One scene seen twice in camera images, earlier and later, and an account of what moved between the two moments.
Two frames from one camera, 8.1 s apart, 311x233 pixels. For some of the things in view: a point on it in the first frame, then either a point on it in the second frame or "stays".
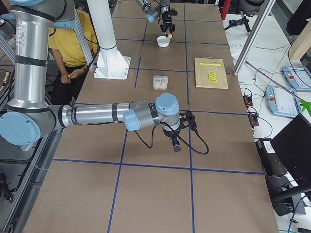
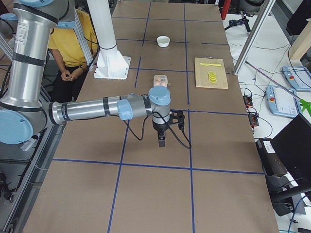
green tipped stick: x=304 y=104 stays
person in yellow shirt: x=73 y=66 stays
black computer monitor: x=292 y=148 stays
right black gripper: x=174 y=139 -> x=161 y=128
